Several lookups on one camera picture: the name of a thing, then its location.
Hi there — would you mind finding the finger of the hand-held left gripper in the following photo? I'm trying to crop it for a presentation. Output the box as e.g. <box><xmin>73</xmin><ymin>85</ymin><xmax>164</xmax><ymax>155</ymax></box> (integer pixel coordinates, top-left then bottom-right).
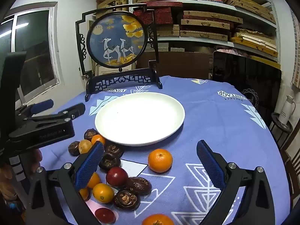
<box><xmin>16</xmin><ymin>99</ymin><xmax>54</xmax><ymax>120</ymax></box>
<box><xmin>33</xmin><ymin>103</ymin><xmax>86</xmax><ymax>122</ymax></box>

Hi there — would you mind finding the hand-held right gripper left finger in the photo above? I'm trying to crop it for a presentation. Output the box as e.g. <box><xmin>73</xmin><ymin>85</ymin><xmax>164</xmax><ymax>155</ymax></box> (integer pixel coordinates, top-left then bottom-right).
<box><xmin>29</xmin><ymin>141</ymin><xmax>105</xmax><ymax>225</ymax></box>

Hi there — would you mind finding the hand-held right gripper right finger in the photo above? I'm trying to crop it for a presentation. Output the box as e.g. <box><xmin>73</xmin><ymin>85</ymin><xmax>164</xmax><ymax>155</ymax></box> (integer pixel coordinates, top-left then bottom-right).
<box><xmin>196</xmin><ymin>140</ymin><xmax>276</xmax><ymax>225</ymax></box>

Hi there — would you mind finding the small orange citrus fruit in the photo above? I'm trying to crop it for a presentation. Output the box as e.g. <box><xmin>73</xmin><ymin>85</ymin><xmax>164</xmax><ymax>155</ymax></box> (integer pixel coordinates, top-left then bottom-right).
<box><xmin>91</xmin><ymin>134</ymin><xmax>106</xmax><ymax>146</ymax></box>
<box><xmin>92</xmin><ymin>183</ymin><xmax>115</xmax><ymax>203</ymax></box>
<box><xmin>79</xmin><ymin>187</ymin><xmax>89</xmax><ymax>201</ymax></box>
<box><xmin>87</xmin><ymin>172</ymin><xmax>101</xmax><ymax>189</ymax></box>

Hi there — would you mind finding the pale yellow-brown fruit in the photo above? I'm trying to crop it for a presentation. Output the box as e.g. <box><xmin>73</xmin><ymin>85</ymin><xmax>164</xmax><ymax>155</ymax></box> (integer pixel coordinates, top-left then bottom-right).
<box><xmin>78</xmin><ymin>140</ymin><xmax>92</xmax><ymax>154</ymax></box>

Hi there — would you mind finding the dark red plum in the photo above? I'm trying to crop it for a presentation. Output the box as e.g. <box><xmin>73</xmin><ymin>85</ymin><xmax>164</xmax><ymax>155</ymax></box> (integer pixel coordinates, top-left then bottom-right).
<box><xmin>94</xmin><ymin>207</ymin><xmax>116</xmax><ymax>224</ymax></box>
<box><xmin>106</xmin><ymin>167</ymin><xmax>129</xmax><ymax>188</ymax></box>

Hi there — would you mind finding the large orange tangerine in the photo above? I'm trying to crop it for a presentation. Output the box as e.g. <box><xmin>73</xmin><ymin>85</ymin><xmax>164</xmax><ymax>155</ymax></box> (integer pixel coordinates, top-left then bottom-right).
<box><xmin>148</xmin><ymin>149</ymin><xmax>173</xmax><ymax>173</ymax></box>
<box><xmin>142</xmin><ymin>214</ymin><xmax>175</xmax><ymax>225</ymax></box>

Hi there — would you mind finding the white round plate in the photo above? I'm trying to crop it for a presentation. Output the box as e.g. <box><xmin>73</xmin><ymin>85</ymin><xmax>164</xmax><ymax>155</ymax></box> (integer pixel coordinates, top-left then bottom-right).
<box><xmin>94</xmin><ymin>92</ymin><xmax>185</xmax><ymax>147</ymax></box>

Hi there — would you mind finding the person's left hand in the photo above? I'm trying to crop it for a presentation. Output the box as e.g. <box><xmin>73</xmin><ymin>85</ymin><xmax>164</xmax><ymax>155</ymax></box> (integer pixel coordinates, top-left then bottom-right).
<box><xmin>28</xmin><ymin>149</ymin><xmax>43</xmax><ymax>174</ymax></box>

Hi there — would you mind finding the blue printed tablecloth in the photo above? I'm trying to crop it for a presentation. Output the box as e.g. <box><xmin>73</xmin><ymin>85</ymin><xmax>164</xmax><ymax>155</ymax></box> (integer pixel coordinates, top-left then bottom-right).
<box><xmin>42</xmin><ymin>75</ymin><xmax>290</xmax><ymax>225</ymax></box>

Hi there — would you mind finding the white framed window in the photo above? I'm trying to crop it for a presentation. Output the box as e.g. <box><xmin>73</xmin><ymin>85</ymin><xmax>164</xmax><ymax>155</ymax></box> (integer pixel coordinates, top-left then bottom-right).
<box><xmin>0</xmin><ymin>1</ymin><xmax>65</xmax><ymax>109</ymax></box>

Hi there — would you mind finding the small black round side table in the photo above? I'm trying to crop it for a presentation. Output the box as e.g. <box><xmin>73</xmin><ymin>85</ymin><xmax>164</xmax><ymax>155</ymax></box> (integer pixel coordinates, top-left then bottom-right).
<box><xmin>269</xmin><ymin>112</ymin><xmax>294</xmax><ymax>147</ymax></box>

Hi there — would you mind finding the round deer screen black stand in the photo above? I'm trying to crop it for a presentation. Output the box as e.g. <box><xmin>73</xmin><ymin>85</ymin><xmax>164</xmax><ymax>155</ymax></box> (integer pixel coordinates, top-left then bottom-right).
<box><xmin>75</xmin><ymin>3</ymin><xmax>163</xmax><ymax>102</ymax></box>

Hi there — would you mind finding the wooden chair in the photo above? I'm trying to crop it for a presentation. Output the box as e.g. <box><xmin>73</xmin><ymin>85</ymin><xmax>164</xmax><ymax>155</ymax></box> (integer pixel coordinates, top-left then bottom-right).
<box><xmin>280</xmin><ymin>149</ymin><xmax>300</xmax><ymax>203</ymax></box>

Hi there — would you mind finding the black flat panel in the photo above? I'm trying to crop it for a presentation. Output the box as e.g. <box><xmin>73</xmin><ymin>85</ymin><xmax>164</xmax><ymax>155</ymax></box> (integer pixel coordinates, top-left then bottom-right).
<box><xmin>211</xmin><ymin>50</ymin><xmax>282</xmax><ymax>125</ymax></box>

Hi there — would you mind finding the white thermos bottle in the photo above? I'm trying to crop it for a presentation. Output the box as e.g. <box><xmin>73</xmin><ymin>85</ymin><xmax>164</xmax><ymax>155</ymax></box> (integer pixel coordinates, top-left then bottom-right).
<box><xmin>278</xmin><ymin>95</ymin><xmax>296</xmax><ymax>125</ymax></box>

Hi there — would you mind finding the brown cardboard sheet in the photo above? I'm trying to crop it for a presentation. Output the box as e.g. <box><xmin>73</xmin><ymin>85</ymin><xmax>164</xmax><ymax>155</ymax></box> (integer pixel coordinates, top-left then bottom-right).
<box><xmin>137</xmin><ymin>51</ymin><xmax>212</xmax><ymax>80</ymax></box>

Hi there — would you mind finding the stack of yellow wooden boxes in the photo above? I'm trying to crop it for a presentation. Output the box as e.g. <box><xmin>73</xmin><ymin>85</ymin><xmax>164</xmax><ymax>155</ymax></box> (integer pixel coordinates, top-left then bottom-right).
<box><xmin>230</xmin><ymin>31</ymin><xmax>279</xmax><ymax>57</ymax></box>

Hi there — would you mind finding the stack of dark red boxes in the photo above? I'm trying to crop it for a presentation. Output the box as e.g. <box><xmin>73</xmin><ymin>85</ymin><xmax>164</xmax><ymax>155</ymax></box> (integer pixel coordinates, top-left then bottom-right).
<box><xmin>133</xmin><ymin>1</ymin><xmax>183</xmax><ymax>25</ymax></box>

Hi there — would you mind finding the stack of brown clasp boxes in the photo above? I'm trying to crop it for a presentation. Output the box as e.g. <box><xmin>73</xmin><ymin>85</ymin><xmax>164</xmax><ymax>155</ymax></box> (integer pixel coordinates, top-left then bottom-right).
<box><xmin>180</xmin><ymin>10</ymin><xmax>243</xmax><ymax>42</ymax></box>

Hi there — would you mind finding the row of flat tan boxes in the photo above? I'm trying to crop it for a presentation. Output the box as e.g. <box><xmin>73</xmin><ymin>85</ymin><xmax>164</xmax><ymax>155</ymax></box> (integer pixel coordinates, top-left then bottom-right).
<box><xmin>223</xmin><ymin>0</ymin><xmax>276</xmax><ymax>24</ymax></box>

